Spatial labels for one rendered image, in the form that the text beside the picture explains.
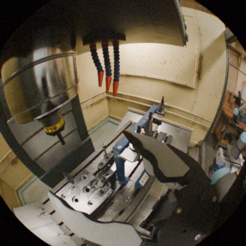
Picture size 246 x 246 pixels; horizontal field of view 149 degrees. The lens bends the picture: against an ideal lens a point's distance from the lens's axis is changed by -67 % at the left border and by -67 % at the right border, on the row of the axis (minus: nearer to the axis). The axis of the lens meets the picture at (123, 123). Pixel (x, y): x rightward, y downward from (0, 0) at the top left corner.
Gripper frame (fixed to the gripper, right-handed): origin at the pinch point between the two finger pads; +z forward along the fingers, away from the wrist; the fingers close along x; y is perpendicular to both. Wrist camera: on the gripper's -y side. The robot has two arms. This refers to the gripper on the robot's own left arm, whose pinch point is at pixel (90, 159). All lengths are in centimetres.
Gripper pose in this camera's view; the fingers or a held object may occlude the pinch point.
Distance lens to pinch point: 10.2
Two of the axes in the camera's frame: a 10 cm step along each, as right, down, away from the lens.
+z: -7.9, -3.8, 4.9
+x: 6.2, -4.8, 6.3
